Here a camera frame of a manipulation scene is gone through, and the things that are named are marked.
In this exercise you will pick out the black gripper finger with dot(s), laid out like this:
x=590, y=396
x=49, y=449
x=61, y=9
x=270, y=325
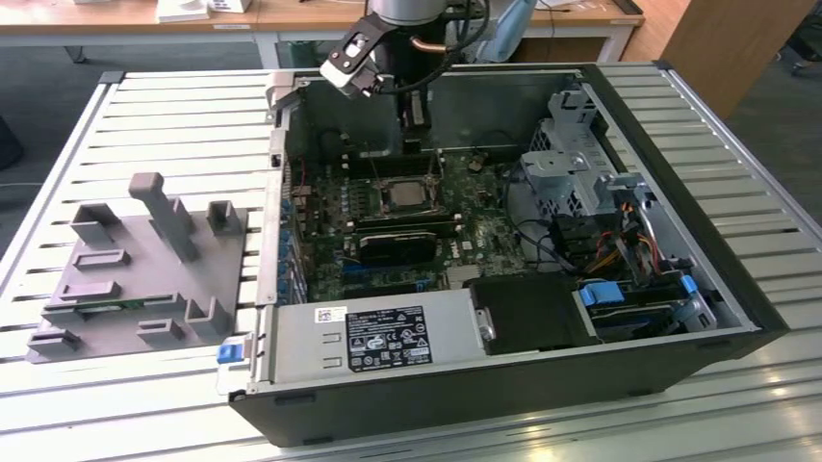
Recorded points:
x=414, y=144

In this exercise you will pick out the silver CPU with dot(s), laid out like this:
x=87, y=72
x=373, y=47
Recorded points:
x=407, y=195

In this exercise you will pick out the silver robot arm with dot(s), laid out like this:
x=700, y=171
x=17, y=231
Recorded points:
x=405, y=7

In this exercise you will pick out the black RAM slot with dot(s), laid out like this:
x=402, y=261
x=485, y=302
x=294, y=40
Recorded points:
x=379, y=161

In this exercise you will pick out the green motherboard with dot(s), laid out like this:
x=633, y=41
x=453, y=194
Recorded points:
x=476, y=192

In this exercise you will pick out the black graphics card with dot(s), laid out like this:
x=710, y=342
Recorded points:
x=395, y=248

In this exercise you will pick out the silver drive cage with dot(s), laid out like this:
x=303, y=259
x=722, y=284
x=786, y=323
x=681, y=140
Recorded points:
x=553, y=183

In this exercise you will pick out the silver chipset heatsink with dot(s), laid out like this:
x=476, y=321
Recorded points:
x=461, y=275

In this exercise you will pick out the white printed carton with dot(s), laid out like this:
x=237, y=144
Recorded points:
x=229, y=5

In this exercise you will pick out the black plastic shroud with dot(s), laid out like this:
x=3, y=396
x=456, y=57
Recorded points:
x=526, y=313

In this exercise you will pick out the hard disk in blue carrier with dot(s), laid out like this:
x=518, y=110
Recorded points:
x=601, y=293

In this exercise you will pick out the silver power supply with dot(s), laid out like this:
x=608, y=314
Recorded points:
x=295, y=356

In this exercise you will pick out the wooden desk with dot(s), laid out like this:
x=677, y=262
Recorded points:
x=97, y=24

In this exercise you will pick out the grey parts rack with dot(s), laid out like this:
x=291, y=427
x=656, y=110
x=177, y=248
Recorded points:
x=161, y=284

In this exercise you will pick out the wooden cabinet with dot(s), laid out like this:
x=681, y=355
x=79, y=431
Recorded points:
x=720, y=38

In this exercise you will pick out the blue case latch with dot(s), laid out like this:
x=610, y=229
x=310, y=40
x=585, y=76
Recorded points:
x=233, y=352

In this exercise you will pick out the blue plastic clip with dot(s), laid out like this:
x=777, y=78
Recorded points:
x=689, y=284

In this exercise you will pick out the green RAM stick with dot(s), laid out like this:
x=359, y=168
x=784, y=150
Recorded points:
x=131, y=304

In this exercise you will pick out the black PC case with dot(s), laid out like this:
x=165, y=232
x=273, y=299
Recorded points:
x=450, y=414

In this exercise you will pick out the black office chair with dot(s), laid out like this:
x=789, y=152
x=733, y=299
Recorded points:
x=806, y=48

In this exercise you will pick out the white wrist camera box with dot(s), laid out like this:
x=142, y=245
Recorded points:
x=347, y=72

